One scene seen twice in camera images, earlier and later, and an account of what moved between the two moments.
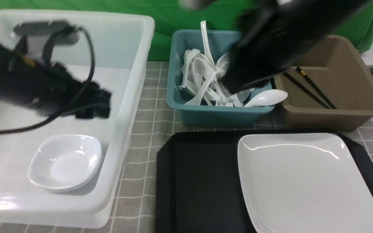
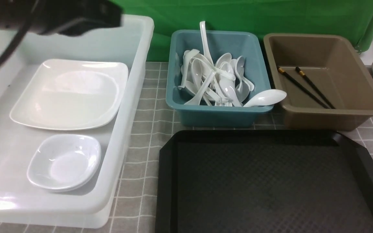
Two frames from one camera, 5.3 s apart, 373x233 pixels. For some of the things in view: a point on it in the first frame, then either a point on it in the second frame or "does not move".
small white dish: (62, 180) does not move
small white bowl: (65, 162) does not move
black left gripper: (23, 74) → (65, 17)
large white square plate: (306, 182) → (67, 94)
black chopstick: (306, 90) does not move
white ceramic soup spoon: (196, 101) does not move
